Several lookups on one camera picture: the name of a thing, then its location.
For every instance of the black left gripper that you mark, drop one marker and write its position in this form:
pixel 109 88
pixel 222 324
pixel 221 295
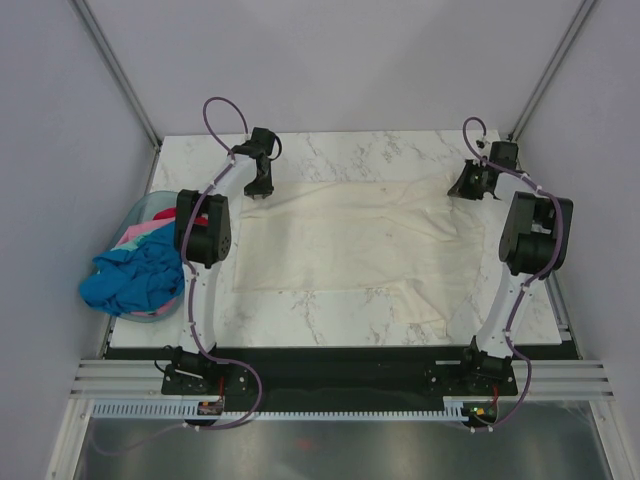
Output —
pixel 263 190

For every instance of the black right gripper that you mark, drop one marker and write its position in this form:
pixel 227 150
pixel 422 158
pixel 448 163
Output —
pixel 461 188

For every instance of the cream white t-shirt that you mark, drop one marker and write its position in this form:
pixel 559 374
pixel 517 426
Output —
pixel 408 238

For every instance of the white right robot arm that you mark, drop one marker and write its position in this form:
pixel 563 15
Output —
pixel 532 245

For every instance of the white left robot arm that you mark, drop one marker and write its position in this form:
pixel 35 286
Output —
pixel 203 234

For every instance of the red t-shirt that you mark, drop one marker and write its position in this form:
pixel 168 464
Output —
pixel 170 213

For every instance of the clear teal-rimmed plastic basket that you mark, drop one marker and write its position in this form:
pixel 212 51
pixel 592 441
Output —
pixel 142 211

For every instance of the pink t-shirt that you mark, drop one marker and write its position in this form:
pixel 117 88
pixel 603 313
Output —
pixel 135 234

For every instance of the blue t-shirt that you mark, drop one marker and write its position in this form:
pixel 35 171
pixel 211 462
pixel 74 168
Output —
pixel 142 280

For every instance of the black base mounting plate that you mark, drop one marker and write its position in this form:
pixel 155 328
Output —
pixel 318 376

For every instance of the right aluminium corner post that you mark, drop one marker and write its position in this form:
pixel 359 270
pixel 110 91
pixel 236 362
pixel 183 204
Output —
pixel 562 50

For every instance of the aluminium corner post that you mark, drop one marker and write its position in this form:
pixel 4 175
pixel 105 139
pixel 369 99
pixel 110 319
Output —
pixel 109 58
pixel 562 50

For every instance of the left aluminium corner post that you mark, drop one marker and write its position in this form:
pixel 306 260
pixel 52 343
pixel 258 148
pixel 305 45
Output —
pixel 109 58

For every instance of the white slotted cable duct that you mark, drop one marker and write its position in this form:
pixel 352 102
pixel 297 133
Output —
pixel 447 410

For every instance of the aluminium frame rail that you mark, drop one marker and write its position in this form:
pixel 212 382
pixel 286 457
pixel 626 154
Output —
pixel 551 380

